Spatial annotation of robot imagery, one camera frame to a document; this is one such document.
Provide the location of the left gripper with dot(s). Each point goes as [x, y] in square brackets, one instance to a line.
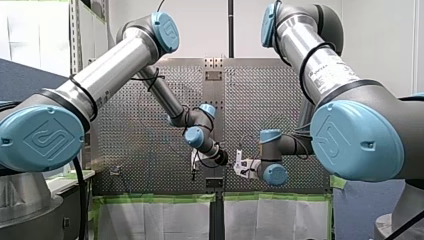
[222, 157]

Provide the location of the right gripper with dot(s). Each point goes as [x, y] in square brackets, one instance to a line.
[247, 172]

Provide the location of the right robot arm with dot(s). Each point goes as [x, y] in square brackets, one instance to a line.
[360, 140]

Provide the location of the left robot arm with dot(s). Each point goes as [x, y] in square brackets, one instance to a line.
[110, 66]

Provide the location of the connector holder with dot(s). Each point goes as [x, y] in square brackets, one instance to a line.
[115, 170]

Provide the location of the black upright pole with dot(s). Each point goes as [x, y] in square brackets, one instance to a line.
[230, 30]

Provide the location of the grey board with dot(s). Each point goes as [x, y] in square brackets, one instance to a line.
[360, 210]

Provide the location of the metal shelf rack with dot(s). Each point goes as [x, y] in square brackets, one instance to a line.
[75, 36]

